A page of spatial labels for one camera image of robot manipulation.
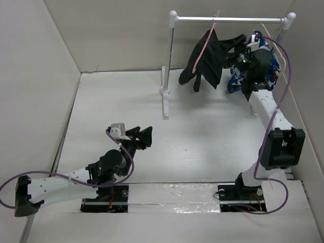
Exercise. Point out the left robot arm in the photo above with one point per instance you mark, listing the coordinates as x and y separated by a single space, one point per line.
95 181

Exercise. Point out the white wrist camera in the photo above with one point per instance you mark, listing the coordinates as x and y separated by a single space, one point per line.
253 42
118 131

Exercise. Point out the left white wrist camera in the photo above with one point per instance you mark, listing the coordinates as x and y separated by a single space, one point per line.
118 131

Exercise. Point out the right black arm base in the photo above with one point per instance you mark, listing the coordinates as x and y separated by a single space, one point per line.
231 200

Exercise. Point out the blue white patterned garment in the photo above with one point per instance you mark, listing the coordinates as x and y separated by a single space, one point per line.
260 73

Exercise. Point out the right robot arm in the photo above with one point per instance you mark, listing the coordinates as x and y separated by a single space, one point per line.
282 144

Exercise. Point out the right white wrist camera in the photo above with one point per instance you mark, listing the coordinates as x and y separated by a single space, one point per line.
253 42

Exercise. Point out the black denim trousers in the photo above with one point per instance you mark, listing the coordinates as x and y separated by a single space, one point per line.
210 65

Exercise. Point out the pink plastic hanger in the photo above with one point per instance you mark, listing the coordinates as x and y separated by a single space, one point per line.
204 46

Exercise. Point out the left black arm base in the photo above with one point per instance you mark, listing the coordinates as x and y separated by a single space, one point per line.
110 200

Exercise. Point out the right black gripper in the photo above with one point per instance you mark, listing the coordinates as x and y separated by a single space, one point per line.
237 42

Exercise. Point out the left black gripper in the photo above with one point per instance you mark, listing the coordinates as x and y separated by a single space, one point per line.
144 137

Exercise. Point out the white metal clothes rack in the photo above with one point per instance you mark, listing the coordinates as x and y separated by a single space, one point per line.
174 18

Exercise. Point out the cream plastic hanger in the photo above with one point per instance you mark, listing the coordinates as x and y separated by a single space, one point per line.
275 52

